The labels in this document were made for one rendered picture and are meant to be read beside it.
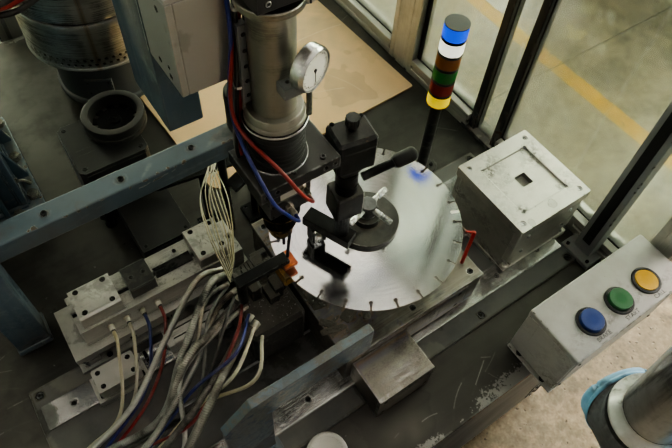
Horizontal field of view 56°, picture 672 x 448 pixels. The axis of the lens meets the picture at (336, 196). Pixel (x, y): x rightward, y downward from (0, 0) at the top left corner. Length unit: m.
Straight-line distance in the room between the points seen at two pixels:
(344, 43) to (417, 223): 0.71
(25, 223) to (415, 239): 0.60
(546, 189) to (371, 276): 0.41
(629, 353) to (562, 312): 1.11
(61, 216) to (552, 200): 0.84
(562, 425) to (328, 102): 1.17
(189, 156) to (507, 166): 0.60
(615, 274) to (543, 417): 0.91
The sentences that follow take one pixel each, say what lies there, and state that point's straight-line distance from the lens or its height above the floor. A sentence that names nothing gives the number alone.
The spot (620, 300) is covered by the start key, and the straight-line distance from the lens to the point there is 1.16.
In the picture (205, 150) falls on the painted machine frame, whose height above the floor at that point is 1.05.
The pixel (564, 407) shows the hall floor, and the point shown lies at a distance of 2.07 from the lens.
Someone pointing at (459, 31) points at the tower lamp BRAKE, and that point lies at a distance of 1.10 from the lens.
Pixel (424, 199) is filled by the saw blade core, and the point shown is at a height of 0.95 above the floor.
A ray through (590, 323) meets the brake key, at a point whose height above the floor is 0.91.
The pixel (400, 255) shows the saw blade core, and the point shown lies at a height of 0.95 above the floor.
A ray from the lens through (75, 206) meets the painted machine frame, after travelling 1.02.
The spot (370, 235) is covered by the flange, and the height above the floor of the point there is 0.96.
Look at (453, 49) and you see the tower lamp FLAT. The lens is 1.12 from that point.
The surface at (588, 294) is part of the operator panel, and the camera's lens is 1.15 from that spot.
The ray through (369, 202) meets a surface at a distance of 1.02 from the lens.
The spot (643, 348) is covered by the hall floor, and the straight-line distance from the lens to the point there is 2.25.
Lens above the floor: 1.84
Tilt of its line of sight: 54 degrees down
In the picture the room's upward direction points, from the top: 5 degrees clockwise
